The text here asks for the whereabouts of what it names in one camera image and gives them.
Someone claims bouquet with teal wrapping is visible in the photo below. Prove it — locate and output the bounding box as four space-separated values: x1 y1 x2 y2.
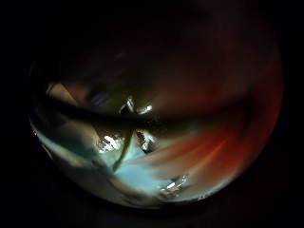
34 18 283 207

